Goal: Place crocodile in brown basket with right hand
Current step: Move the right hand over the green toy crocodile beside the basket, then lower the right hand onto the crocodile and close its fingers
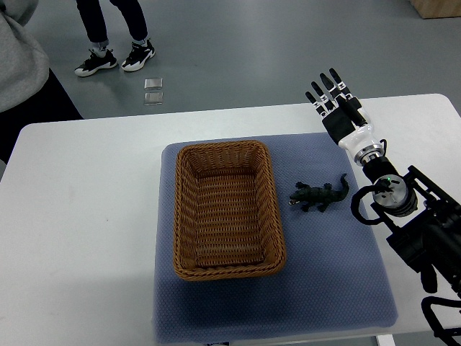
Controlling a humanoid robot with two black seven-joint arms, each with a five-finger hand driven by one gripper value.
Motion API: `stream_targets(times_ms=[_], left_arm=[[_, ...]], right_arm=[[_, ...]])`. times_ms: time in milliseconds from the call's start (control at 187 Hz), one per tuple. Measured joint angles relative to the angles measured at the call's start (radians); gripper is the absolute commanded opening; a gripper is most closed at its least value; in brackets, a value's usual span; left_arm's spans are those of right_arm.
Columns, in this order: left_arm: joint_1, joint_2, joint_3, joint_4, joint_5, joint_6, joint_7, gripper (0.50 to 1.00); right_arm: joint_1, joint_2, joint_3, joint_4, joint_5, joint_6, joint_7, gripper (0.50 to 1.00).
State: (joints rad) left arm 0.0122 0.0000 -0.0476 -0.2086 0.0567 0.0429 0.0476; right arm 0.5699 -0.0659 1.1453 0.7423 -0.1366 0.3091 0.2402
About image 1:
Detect standing person legs and sneakers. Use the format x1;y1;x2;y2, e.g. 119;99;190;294
73;0;157;78

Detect brown wicker basket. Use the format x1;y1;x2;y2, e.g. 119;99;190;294
173;140;287;281

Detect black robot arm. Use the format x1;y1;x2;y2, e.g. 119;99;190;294
305;68;460;293

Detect upper metal floor plate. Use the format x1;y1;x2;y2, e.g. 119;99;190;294
144;78;163;90

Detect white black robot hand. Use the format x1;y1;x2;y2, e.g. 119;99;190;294
305;68;382;166

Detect dark toy crocodile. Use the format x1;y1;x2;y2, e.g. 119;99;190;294
288;174;349;213

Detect lower metal floor plate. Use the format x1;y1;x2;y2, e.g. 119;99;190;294
144;92;164;105

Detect blue-grey cushion mat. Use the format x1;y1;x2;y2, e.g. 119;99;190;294
153;133;398;344

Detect person in grey hoodie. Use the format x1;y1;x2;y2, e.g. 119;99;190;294
1;1;82;163

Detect wooden furniture corner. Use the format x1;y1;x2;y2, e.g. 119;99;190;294
410;0;460;19

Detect metal floor plate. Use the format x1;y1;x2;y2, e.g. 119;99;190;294
144;92;164;105
144;78;163;90

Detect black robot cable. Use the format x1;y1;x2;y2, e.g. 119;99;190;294
350;179;393;226

